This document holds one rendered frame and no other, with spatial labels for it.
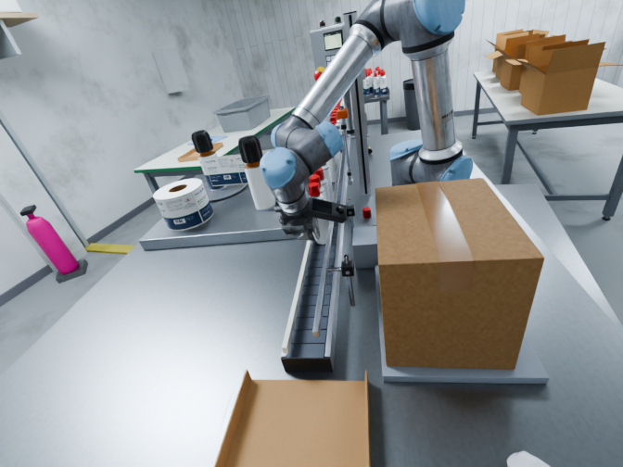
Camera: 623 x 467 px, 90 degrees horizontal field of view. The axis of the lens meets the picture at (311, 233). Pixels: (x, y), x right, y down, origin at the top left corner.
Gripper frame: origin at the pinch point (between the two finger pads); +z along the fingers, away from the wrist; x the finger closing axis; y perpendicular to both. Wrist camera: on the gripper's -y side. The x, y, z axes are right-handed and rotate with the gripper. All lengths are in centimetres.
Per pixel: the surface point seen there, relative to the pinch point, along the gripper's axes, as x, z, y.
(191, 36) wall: -433, 152, 229
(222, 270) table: 4.1, 11.4, 36.3
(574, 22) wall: -397, 219, -293
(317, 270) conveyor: 9.6, 2.5, 0.7
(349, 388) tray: 40.7, -10.2, -9.0
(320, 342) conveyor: 31.6, -10.2, -2.7
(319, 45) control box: -71, -13, -2
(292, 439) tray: 49, -15, 1
